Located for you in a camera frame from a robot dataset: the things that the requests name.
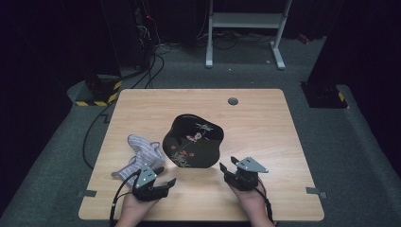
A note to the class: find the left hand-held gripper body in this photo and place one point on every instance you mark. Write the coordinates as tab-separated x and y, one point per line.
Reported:
146	186

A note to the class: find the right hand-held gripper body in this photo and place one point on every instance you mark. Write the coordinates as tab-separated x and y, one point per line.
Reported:
246	176

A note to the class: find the purple striped cloth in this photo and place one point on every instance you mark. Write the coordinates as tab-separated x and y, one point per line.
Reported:
145	154

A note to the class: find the black floral plate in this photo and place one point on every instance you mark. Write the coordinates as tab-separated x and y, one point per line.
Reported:
195	142

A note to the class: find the person's left hand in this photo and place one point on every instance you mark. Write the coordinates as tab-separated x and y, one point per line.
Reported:
135	206

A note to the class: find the person's right hand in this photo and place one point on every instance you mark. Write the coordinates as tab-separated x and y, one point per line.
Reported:
250	203

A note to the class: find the grey round table grommet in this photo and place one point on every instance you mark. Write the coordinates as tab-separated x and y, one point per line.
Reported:
233	101

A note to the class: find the grey tape piece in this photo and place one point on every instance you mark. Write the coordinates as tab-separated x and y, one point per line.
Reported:
315	191
87	193

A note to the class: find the black yellow striped base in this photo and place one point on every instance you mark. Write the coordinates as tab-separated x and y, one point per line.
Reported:
324	96
102	91

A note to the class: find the small red floor object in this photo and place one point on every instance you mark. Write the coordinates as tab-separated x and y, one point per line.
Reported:
304	38

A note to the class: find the white metal stand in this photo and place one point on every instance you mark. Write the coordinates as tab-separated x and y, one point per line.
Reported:
246	20

